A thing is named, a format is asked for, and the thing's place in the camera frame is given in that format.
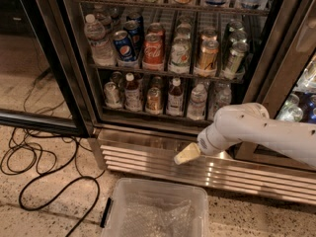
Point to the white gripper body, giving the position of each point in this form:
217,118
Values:
206,142

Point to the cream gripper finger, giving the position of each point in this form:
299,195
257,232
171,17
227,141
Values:
190,153

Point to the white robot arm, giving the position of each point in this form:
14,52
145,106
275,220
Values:
250,122

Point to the clear water bottle bottom shelf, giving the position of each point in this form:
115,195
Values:
197,102

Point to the brown tea bottle white cap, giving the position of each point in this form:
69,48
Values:
175,98

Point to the gold can bottom shelf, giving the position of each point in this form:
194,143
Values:
154,101

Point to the brown bottle white label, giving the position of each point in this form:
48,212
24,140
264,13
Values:
132,94

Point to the silver can bottom shelf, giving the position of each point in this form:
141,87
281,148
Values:
112,94

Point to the stainless steel fridge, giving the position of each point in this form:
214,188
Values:
142,144

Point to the large water bottle middle shelf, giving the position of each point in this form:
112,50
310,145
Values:
99,42

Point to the open glass fridge door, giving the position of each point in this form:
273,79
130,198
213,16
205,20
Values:
39,88

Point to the gold orange soda can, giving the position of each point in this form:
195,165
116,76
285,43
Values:
206,58

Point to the clear plastic storage bin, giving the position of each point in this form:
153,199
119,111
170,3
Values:
125,187

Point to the bubble wrap sheet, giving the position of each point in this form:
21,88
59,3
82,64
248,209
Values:
155,217

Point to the white green can right compartment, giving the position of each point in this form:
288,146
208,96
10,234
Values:
290,110

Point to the white green soda can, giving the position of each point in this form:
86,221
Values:
179,61

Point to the green silver soda can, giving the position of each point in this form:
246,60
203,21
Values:
236,54

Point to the red coca cola can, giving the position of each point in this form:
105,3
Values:
153,56

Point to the blue can right compartment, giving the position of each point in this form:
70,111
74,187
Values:
311,111

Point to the blue pepsi can front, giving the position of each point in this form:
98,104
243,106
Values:
124,46

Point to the blue pepsi can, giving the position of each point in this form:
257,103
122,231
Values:
133,29
124,46

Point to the blue pepsi can behind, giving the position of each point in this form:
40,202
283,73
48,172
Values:
133,29

